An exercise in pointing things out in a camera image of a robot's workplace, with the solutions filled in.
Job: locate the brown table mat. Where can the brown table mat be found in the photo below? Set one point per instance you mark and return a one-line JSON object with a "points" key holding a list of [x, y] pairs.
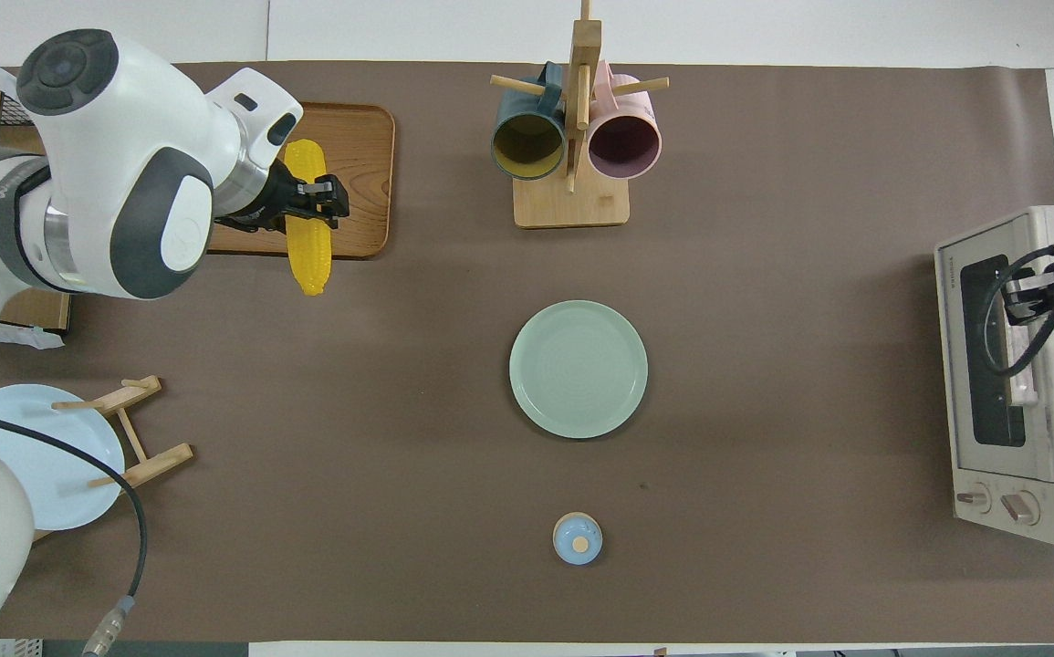
{"points": [[764, 365]]}

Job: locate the pink mug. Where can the pink mug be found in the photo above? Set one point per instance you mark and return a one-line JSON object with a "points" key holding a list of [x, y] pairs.
{"points": [[625, 144]]}

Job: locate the wooden plate rack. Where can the wooden plate rack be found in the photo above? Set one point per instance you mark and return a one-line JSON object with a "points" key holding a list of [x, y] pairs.
{"points": [[157, 461]]}

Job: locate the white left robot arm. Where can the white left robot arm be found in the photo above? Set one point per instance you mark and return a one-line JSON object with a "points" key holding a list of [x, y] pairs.
{"points": [[116, 155]]}

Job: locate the light blue plate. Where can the light blue plate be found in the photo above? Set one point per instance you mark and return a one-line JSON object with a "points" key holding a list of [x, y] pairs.
{"points": [[61, 429]]}

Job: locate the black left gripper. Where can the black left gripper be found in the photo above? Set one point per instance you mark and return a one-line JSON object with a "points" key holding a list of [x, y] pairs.
{"points": [[257, 201]]}

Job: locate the beige oven knob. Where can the beige oven knob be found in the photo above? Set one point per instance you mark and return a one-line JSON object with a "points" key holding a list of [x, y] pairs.
{"points": [[974, 498], [1020, 506]]}

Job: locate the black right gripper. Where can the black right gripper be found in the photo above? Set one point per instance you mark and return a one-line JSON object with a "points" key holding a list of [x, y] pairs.
{"points": [[1038, 292]]}

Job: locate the wooden serving tray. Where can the wooden serving tray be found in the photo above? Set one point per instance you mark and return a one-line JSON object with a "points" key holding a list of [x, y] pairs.
{"points": [[362, 155]]}

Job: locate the pale green plate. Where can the pale green plate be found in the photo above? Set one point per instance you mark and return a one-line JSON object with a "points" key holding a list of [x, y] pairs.
{"points": [[579, 370]]}

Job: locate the wooden mug tree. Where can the wooden mug tree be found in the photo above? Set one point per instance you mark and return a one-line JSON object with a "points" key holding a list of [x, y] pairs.
{"points": [[572, 205]]}

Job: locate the dark teal mug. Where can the dark teal mug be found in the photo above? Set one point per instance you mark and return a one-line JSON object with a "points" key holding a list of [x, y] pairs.
{"points": [[526, 146]]}

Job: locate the yellow corn cob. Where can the yellow corn cob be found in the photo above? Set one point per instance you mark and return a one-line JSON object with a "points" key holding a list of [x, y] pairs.
{"points": [[310, 255]]}

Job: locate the white crumpled cloth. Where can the white crumpled cloth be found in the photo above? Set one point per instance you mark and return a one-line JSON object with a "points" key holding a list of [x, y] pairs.
{"points": [[29, 336]]}

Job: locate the small blue lidded jar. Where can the small blue lidded jar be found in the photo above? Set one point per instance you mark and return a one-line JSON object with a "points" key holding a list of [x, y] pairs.
{"points": [[578, 540]]}

